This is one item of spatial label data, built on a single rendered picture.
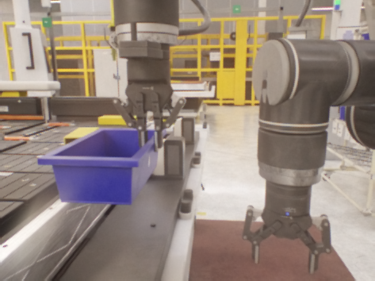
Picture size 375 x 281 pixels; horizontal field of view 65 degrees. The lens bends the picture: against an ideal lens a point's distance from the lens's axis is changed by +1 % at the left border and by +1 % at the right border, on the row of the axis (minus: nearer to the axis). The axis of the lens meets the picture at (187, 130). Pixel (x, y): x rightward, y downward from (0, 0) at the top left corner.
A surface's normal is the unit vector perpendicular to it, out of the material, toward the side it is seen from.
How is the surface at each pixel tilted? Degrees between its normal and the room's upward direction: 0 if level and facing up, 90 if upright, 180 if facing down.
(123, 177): 95
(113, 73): 90
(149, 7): 90
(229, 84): 90
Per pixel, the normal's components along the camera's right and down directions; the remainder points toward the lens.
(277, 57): -0.95, 0.01
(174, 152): -0.10, 0.20
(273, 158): -0.74, 0.14
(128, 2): -0.43, 0.18
